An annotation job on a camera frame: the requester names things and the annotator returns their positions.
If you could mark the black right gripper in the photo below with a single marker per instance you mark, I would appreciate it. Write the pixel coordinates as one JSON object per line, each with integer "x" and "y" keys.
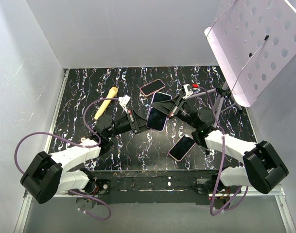
{"x": 170, "y": 108}

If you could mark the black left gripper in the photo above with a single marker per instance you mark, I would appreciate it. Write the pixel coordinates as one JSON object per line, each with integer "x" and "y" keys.
{"x": 140, "y": 124}

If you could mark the purple phone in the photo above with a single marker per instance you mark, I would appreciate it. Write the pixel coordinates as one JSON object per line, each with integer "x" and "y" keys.
{"x": 156, "y": 120}

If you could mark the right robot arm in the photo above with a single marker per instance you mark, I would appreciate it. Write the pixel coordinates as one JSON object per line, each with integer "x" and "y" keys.
{"x": 262, "y": 168}

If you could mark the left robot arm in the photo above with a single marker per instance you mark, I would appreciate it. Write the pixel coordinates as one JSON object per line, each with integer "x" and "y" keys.
{"x": 49, "y": 174}

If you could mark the phone in pink case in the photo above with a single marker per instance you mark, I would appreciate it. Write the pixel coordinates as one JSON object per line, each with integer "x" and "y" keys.
{"x": 152, "y": 87}

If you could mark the cream toy microphone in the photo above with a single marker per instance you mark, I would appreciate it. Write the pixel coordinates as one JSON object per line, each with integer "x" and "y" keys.
{"x": 111, "y": 94}

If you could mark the white music stand tripod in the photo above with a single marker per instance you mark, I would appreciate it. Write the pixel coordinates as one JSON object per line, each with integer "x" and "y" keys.
{"x": 203, "y": 97}

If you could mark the white perforated stand tray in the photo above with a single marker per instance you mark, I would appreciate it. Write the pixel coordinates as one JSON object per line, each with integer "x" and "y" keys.
{"x": 252, "y": 41}

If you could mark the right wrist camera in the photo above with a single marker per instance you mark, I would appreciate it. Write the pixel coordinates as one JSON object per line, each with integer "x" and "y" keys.
{"x": 188, "y": 90}

